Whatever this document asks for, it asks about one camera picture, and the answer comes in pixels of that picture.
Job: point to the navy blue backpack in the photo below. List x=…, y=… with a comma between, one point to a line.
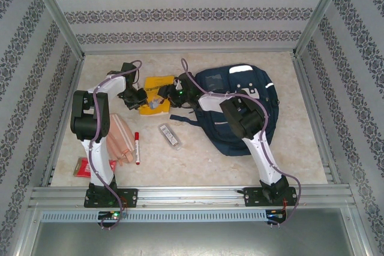
x=240, y=82

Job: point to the pink pencil case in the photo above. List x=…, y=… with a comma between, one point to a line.
x=120, y=136

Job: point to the aluminium back rail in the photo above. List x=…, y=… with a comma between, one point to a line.
x=135, y=51

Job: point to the aluminium left side rail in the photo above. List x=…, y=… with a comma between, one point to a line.
x=70, y=94

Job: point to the right controller board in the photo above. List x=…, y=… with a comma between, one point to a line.
x=276, y=215

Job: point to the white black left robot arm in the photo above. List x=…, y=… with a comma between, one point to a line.
x=99, y=160

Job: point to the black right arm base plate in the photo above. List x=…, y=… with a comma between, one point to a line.
x=252, y=197

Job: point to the controller board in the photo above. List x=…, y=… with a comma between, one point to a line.
x=112, y=215
x=276, y=215

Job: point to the aluminium right side rail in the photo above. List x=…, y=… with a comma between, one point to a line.
x=309, y=94

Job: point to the red packet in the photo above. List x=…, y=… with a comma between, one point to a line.
x=81, y=169

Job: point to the aluminium right frame post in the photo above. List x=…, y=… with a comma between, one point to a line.
x=321, y=13

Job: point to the aluminium left frame post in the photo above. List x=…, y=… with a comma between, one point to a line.
x=57, y=10

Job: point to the red white marker pen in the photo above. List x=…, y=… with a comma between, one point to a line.
x=137, y=148

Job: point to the aluminium mounting rail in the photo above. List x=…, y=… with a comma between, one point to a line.
x=192, y=196

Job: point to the left controller board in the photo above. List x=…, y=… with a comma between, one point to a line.
x=112, y=215

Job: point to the yellow book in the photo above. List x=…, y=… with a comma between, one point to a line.
x=153, y=85

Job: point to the clear plastic lead box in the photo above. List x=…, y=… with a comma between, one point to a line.
x=171, y=137

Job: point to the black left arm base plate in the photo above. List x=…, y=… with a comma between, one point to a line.
x=130, y=197

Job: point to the aluminium frame post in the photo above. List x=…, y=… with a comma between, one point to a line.
x=57, y=10
x=321, y=13

